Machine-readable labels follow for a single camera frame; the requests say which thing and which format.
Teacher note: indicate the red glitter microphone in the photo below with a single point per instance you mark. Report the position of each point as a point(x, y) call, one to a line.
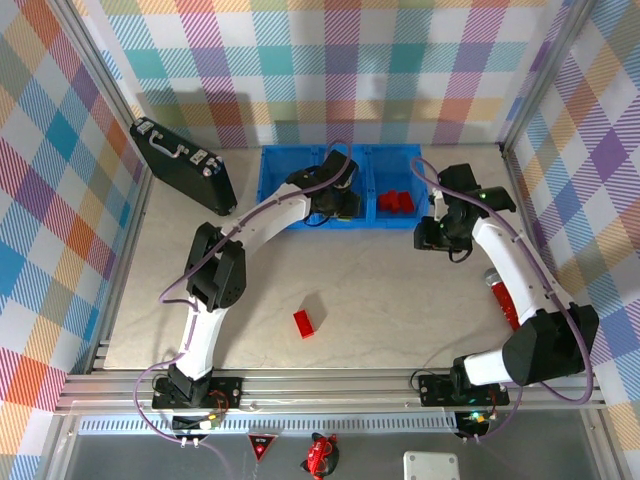
point(505, 302)

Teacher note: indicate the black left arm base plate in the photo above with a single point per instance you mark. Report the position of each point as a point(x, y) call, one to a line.
point(227, 392)

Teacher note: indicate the aluminium frame post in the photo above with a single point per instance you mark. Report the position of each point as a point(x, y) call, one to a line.
point(110, 85)
point(542, 75)

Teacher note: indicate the black briefcase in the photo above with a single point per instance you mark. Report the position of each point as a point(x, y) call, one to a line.
point(185, 170)

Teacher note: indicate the red and black toy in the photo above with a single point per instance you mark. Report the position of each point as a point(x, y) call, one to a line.
point(320, 454)

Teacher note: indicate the aluminium side rail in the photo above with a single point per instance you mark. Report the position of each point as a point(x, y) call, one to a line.
point(140, 205)
point(527, 205)

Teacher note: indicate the blue three-compartment bin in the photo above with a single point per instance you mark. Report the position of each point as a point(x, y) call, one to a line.
point(395, 222)

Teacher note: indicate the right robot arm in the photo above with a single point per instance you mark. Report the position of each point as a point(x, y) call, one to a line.
point(505, 265)

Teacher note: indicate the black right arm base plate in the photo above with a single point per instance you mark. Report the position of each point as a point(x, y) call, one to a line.
point(432, 390)

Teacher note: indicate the small right circuit board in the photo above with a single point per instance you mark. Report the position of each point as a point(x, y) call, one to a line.
point(477, 417)

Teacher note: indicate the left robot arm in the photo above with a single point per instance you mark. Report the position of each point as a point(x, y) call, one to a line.
point(270, 215)

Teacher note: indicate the red triangle emblem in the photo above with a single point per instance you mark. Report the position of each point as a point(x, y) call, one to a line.
point(260, 445)

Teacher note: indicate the small circuit board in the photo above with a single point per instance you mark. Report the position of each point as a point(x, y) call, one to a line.
point(477, 417)
point(210, 424)

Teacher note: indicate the aluminium front rail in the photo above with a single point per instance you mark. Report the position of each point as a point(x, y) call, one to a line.
point(325, 387)

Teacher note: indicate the small left circuit board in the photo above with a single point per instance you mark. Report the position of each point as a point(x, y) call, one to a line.
point(210, 424)

